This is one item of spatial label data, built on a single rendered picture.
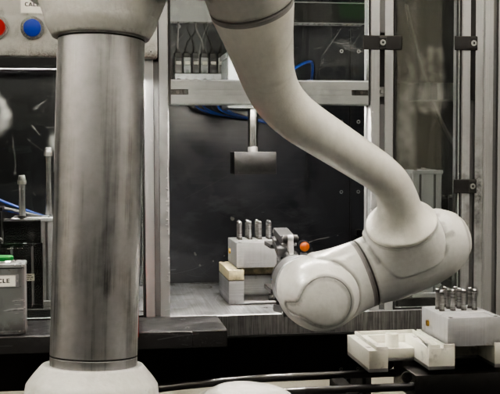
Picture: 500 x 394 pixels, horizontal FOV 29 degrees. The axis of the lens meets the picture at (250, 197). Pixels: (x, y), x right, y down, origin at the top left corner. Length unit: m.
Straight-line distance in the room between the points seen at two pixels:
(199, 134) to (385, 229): 0.88
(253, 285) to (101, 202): 0.92
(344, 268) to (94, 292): 0.42
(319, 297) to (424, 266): 0.17
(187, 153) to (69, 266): 1.11
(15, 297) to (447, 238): 0.70
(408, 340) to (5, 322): 0.69
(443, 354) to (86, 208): 0.78
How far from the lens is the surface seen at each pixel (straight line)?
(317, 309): 1.34
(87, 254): 1.10
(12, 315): 1.65
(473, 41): 1.89
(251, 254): 1.90
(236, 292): 1.90
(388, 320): 1.86
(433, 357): 1.67
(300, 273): 1.37
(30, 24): 1.75
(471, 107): 1.89
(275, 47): 1.15
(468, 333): 1.70
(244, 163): 1.95
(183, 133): 2.19
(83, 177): 1.10
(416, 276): 1.42
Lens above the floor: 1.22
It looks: 3 degrees down
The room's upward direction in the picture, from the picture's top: straight up
